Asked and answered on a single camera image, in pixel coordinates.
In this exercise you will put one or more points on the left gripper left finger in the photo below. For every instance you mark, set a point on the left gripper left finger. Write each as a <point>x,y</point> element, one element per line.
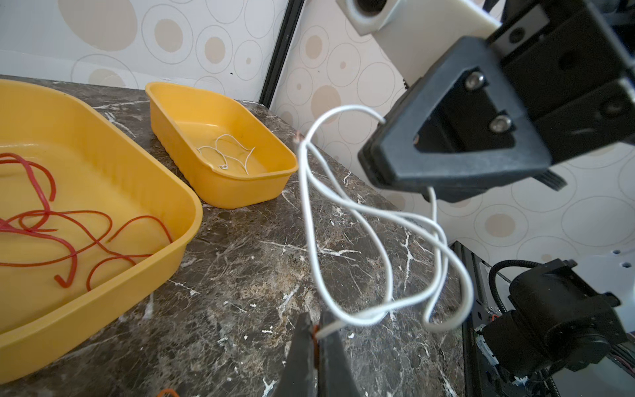
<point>297,378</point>

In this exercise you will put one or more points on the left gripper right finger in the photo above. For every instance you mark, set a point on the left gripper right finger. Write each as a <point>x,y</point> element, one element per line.
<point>334,376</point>

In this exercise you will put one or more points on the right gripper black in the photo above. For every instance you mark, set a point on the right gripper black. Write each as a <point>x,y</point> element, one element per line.
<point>461,129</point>

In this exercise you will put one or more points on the right yellow plastic bin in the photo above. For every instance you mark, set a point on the right yellow plastic bin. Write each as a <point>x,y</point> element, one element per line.
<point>228,156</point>

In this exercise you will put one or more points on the yellow plastic bin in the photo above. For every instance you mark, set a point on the yellow plastic bin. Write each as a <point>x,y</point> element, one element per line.
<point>91,224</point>
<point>228,156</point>

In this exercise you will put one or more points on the middle yellow plastic bin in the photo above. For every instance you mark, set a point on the middle yellow plastic bin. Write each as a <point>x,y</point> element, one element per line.
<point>91,224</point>

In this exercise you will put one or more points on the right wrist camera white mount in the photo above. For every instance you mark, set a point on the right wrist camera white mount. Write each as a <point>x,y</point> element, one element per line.
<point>415,34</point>

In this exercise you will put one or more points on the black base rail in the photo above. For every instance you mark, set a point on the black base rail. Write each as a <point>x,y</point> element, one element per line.
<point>287,30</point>

